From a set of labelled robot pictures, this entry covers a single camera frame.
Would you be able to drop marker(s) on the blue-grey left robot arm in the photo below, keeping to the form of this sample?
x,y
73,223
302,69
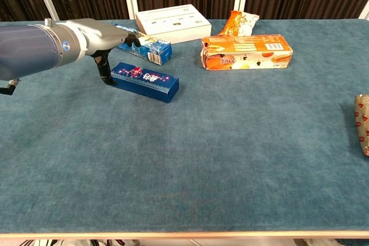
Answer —
x,y
29,47

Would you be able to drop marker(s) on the white cardboard box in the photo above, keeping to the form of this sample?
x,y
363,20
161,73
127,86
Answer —
x,y
176,25

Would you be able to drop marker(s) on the gold red snack packet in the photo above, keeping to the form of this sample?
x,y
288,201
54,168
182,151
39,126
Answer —
x,y
362,125

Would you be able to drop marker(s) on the orange white snack bag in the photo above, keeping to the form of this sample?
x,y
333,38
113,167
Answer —
x,y
237,24

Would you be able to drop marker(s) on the blue and white glasses case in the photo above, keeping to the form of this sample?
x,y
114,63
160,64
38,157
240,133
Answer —
x,y
144,83

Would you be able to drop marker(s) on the teal tablecloth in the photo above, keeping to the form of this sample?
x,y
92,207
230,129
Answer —
x,y
230,142

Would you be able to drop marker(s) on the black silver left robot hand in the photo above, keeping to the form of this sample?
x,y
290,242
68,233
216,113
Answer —
x,y
101,35

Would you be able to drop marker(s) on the blue cookie package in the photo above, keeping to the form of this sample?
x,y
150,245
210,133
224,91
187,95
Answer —
x,y
155,51

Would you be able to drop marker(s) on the orange cracker box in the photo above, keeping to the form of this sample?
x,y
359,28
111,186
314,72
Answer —
x,y
248,53

